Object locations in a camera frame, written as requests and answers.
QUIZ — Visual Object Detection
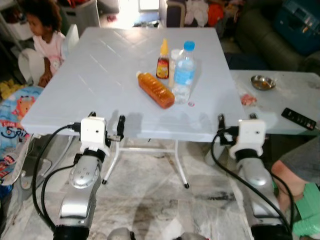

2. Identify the blue-capped clear water bottle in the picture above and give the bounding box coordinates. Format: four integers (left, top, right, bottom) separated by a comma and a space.
172, 41, 197, 105

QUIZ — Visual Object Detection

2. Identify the clear bag with pink food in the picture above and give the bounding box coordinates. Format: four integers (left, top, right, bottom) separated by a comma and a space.
240, 92, 259, 107

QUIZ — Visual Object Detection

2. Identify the large white folding table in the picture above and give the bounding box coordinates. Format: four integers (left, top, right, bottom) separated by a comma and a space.
21, 27, 246, 190

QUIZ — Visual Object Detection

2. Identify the small metal bowl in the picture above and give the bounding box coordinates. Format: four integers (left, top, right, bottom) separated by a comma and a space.
250, 75, 277, 92

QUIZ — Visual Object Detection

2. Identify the small white table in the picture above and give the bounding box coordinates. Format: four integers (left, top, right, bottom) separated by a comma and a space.
230, 70, 320, 137

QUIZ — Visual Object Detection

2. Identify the black remote control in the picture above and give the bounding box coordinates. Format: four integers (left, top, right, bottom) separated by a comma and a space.
281, 107, 318, 132

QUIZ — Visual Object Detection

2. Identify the orange juice bottle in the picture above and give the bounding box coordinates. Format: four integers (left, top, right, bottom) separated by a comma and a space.
136, 71, 176, 110

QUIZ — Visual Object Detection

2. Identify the person's leg in grey shorts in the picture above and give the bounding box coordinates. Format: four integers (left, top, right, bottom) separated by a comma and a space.
271, 136, 320, 213

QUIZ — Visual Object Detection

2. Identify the colourful cartoon play mat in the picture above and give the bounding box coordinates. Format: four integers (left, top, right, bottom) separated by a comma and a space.
0, 84, 47, 187

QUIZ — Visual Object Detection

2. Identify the yellow-capped brown sauce bottle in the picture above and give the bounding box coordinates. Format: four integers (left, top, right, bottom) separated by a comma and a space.
156, 39, 171, 80

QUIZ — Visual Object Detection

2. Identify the dark green sofa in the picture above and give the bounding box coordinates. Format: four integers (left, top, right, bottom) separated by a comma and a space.
235, 7, 320, 72

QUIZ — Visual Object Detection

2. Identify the white plastic chair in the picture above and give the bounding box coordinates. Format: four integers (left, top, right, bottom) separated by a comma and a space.
17, 24, 81, 87

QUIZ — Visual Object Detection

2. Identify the curly-haired girl in pink shirt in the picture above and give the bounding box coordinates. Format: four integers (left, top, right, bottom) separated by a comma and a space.
20, 0, 69, 89

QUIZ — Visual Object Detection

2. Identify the dark blue plastic crate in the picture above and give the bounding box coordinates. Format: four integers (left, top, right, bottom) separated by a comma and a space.
273, 0, 320, 57

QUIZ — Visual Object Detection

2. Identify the green plastic stool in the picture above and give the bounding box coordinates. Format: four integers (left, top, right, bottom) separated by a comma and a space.
291, 182, 320, 237

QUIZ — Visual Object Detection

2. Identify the grey robot left foot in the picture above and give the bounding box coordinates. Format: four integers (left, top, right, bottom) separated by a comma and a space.
107, 227, 137, 240

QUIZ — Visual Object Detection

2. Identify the orange cloth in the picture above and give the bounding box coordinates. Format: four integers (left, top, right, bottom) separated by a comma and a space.
207, 2, 226, 28

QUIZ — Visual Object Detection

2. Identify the white cloth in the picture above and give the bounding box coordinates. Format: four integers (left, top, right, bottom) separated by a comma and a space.
185, 0, 209, 27

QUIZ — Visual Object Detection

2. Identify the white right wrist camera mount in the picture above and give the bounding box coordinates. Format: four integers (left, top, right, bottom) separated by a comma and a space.
234, 119, 267, 152

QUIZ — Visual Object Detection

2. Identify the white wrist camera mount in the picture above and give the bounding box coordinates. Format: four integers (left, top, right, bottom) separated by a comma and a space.
234, 119, 267, 152
79, 117, 111, 154

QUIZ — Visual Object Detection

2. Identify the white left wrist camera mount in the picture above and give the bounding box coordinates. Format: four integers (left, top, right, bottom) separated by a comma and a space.
79, 117, 111, 154

